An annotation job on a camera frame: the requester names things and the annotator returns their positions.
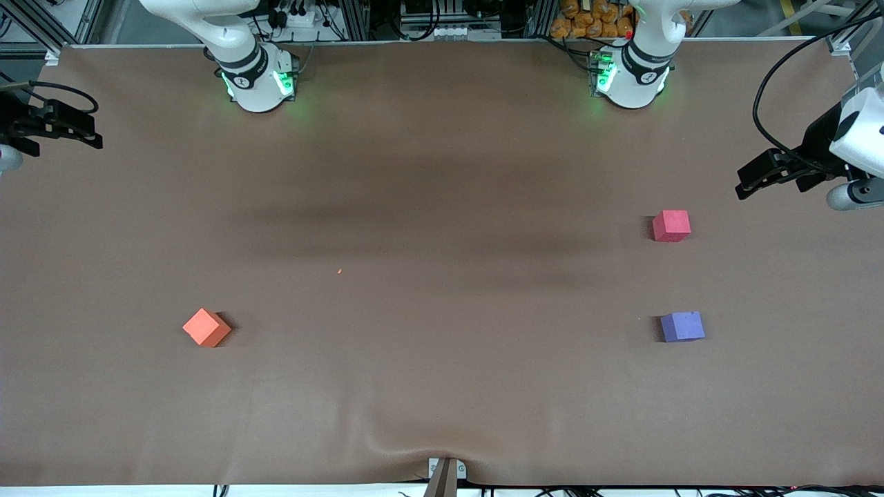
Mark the orange foam block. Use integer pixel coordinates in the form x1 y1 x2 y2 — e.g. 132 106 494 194
182 308 233 348

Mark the red foam block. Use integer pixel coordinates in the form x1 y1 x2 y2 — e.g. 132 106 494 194
652 210 692 243

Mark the purple foam block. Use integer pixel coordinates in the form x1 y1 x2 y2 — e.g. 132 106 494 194
660 311 707 344

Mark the bag of orange items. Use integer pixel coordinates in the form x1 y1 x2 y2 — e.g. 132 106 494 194
550 0 636 40

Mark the white power strip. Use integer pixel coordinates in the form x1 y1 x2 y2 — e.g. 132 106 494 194
266 0 334 30

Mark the brown table mat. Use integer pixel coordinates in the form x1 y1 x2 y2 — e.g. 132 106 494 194
0 40 884 488

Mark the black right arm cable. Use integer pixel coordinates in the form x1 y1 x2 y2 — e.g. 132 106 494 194
26 81 99 115

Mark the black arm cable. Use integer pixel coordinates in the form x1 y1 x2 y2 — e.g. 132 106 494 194
752 12 884 170
26 81 99 115

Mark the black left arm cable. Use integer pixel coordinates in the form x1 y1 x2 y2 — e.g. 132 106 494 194
752 12 884 170

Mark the aluminium frame profile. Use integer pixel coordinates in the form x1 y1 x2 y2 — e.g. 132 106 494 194
827 0 884 57
0 0 78 64

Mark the aluminium frame post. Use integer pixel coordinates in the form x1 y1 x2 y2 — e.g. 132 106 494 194
340 0 372 41

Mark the grey metal clamp bracket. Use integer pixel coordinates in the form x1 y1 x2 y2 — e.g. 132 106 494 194
428 458 468 481

